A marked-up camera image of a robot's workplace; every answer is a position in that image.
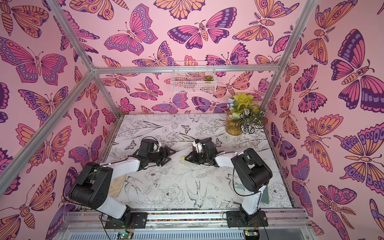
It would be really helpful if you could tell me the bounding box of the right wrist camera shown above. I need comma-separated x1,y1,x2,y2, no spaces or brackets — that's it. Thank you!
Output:
193,140,203,153

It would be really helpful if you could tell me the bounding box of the small succulent in basket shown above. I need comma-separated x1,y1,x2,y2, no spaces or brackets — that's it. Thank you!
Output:
204,75,214,82

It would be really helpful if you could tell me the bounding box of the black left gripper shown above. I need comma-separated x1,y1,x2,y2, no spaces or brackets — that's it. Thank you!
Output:
147,146,177,167

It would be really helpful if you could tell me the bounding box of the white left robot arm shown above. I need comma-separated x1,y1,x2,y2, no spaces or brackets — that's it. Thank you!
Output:
69,138,177,219

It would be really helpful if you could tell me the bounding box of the white wire basket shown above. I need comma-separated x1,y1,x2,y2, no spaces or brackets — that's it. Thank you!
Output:
170,61,217,94

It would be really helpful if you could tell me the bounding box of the potted plant in vase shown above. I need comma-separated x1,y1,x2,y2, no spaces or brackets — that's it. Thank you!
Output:
225,93,266,136

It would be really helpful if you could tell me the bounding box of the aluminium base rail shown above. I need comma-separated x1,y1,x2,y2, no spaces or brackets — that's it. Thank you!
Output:
56,209,316,240

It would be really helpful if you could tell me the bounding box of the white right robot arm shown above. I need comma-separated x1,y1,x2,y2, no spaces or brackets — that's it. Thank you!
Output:
183,138,273,228

